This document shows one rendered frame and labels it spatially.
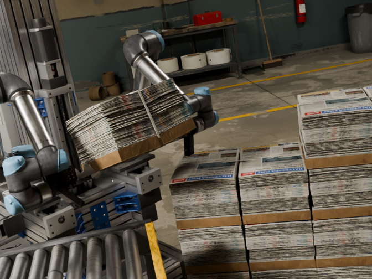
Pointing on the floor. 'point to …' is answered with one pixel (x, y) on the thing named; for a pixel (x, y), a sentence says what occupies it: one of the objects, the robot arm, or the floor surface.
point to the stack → (298, 205)
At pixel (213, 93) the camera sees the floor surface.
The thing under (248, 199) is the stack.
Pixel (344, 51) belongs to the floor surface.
